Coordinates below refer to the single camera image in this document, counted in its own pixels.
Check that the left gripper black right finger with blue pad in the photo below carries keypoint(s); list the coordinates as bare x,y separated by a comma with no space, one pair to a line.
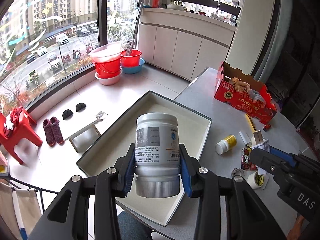
247,216

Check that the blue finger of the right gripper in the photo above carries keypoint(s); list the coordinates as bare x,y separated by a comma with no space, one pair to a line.
288,157

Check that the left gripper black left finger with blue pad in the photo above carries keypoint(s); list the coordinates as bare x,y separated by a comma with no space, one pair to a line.
67,215

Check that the white tape roll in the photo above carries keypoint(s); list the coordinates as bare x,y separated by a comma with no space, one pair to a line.
255,180

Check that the red patterned card box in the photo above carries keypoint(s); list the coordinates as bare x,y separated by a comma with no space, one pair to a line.
245,161

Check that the yellow utility knife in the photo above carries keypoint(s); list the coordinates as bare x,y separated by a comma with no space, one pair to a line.
250,122

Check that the small yellow cap bottle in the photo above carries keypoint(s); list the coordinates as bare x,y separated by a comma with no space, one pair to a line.
225,144

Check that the white supplement jar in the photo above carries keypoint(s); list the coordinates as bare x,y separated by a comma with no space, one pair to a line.
157,156

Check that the metal hose clamp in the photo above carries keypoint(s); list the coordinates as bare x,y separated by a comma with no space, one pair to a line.
238,172

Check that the red lighter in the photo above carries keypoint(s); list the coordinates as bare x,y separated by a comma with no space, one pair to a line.
266,127

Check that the folding chair fabric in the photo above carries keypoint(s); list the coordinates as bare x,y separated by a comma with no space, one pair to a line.
20,211

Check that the jeans knee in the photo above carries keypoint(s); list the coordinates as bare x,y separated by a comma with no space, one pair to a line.
131,229

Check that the red cardboard fruit box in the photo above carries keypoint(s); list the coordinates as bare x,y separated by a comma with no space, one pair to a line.
244,93

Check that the small white low table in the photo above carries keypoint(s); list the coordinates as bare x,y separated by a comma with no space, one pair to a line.
80,129

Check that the grey shallow tray box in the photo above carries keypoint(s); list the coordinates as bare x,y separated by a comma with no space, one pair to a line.
193,129

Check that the right purple slipper boot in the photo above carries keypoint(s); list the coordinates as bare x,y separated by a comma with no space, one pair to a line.
54,123

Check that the purple slipper boot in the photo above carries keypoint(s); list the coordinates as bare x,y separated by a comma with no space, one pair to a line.
48,132
54,123

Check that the left purple slipper boot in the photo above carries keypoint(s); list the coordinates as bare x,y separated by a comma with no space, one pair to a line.
48,132

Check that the black shoe insert left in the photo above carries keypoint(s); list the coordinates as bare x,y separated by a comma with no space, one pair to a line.
67,114

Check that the black shoe insert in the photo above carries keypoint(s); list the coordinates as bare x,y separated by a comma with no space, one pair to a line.
67,114
80,107

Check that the red plastic stool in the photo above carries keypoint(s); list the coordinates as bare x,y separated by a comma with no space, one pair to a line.
22,129

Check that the black shoe insert right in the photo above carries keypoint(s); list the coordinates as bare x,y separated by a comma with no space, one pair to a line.
80,107

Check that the white basin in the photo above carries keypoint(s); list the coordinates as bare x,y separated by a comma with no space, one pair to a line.
108,81

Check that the white balcony cabinet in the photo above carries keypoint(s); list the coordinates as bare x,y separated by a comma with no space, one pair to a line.
181,42

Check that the blue basin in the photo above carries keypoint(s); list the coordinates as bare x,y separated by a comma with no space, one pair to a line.
133,70

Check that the red bucket with clear basin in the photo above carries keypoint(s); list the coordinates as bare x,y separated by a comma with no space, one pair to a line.
107,59

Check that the red basin with brush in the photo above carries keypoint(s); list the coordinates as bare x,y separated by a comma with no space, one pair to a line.
130,57

